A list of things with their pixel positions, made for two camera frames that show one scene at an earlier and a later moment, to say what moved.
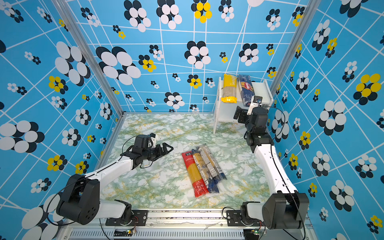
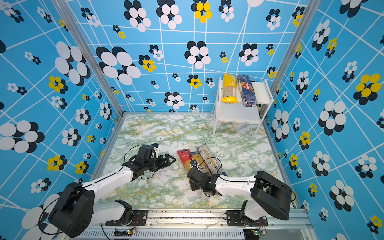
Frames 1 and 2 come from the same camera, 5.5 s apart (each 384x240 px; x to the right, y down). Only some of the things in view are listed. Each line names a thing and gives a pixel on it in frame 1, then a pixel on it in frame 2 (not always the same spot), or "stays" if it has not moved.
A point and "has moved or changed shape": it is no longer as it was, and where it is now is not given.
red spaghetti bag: [199, 186] has moved or changed shape
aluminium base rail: [183, 224] stays
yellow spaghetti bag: [229, 86] stays
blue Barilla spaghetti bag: [246, 90] stays
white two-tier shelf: [225, 111] stays
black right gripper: [244, 116] → [192, 186]
